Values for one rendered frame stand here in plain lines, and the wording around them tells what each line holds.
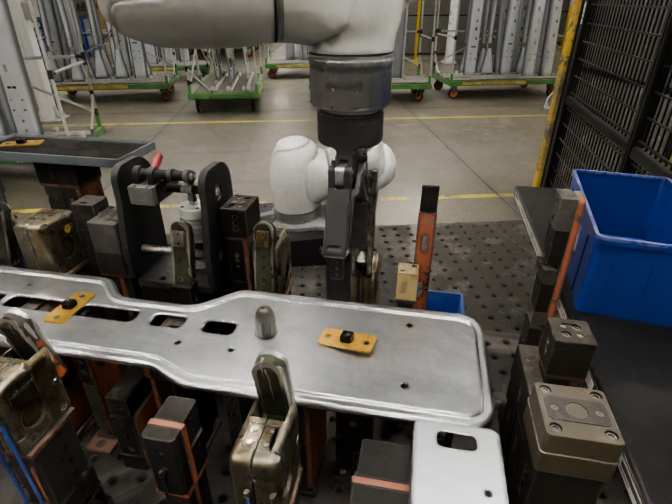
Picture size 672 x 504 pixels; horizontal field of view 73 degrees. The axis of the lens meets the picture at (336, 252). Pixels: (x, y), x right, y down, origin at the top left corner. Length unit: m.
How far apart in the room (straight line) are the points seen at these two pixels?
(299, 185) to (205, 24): 0.97
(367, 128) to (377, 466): 0.38
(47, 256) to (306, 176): 0.72
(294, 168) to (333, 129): 0.87
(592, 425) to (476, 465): 0.13
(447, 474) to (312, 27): 0.48
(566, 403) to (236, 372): 0.41
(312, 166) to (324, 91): 0.90
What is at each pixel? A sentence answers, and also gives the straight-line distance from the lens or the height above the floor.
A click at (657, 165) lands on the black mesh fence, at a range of 1.14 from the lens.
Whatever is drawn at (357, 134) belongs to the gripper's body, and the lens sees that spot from 0.51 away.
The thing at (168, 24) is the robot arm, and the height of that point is 1.43.
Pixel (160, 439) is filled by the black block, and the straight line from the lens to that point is 0.62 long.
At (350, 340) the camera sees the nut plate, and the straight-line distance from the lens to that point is 0.68.
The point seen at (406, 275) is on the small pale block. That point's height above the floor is 1.06.
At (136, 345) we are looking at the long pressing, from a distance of 0.75.
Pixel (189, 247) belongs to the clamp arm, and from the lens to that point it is 0.85.
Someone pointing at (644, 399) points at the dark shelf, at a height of 1.03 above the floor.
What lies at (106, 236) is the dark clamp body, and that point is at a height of 1.05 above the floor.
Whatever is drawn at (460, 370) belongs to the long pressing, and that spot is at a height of 1.00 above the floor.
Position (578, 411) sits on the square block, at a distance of 0.59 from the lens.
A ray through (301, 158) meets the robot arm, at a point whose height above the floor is 1.03.
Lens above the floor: 1.45
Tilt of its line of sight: 29 degrees down
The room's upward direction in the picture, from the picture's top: straight up
